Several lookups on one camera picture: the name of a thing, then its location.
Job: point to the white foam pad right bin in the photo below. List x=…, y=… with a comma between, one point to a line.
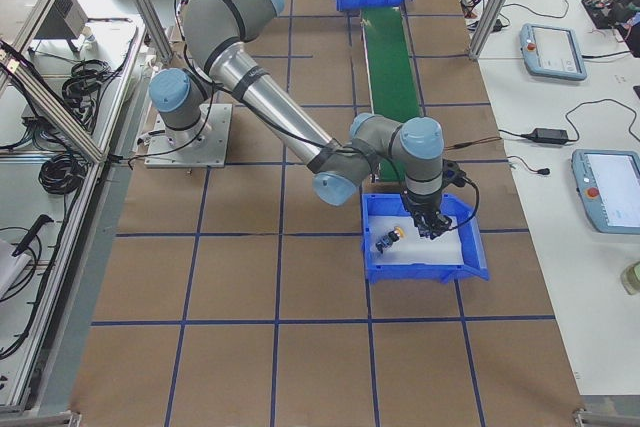
x=412, y=249

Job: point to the black power adapter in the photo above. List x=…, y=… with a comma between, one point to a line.
x=550, y=136

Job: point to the teach pendant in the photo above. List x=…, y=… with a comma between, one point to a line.
x=552, y=52
x=607, y=183

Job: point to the green conveyor belt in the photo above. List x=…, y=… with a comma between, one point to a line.
x=393, y=92

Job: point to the yellow push button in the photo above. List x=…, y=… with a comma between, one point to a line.
x=387, y=240

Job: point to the grey control box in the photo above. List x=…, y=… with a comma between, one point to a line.
x=65, y=20

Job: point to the lower teach pendant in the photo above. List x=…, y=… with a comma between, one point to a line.
x=607, y=183

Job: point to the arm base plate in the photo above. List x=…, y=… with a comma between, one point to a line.
x=203, y=145

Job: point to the blue bin right side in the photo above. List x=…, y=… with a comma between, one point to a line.
x=474, y=261

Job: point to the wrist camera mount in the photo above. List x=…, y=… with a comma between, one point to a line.
x=452, y=174

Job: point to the upper teach pendant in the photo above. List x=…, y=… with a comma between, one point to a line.
x=552, y=52

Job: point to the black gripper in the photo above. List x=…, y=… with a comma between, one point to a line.
x=421, y=206

